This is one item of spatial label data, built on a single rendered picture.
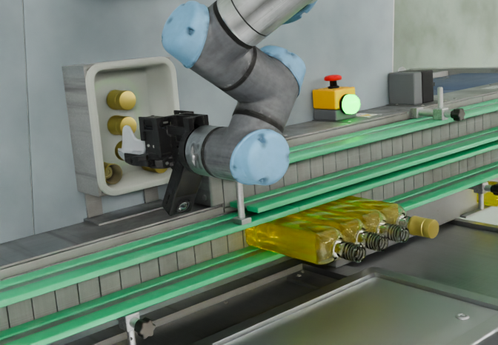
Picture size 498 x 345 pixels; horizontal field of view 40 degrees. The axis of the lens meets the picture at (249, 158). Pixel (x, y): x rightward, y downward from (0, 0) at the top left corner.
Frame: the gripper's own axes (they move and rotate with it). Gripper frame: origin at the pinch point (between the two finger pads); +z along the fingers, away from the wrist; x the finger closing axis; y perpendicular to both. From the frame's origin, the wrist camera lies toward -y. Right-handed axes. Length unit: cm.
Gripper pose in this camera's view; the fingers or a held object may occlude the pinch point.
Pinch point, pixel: (134, 152)
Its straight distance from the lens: 120.3
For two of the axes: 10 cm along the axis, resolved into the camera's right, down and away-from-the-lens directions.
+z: -6.5, -0.9, 7.5
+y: -0.9, -9.8, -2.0
